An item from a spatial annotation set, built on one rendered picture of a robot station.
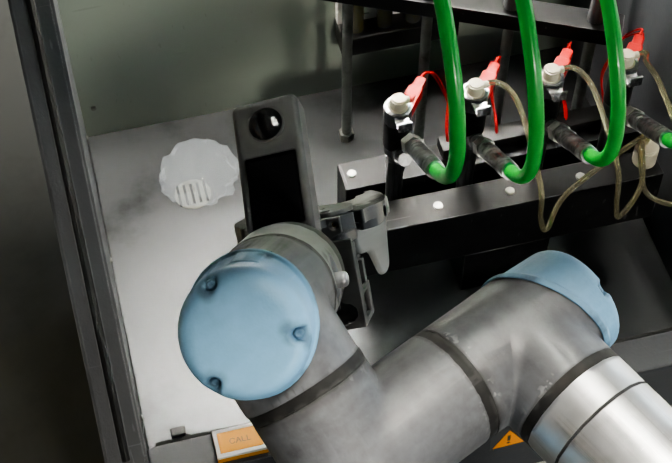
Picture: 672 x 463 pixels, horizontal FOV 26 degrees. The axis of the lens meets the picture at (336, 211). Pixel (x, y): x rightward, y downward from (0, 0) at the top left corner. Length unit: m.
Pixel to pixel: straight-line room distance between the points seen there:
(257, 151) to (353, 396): 0.23
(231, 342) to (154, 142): 1.04
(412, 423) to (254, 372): 0.10
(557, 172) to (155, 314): 0.48
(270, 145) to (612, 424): 0.30
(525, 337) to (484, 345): 0.02
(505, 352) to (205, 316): 0.18
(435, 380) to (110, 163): 1.02
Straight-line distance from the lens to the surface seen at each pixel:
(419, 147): 1.37
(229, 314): 0.77
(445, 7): 1.19
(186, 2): 1.68
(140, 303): 1.67
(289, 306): 0.77
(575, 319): 0.87
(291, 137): 0.97
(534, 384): 0.84
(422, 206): 1.55
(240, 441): 1.42
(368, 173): 1.57
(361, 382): 0.81
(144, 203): 1.75
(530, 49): 1.26
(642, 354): 1.51
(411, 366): 0.83
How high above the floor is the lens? 2.23
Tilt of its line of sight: 54 degrees down
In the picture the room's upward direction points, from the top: straight up
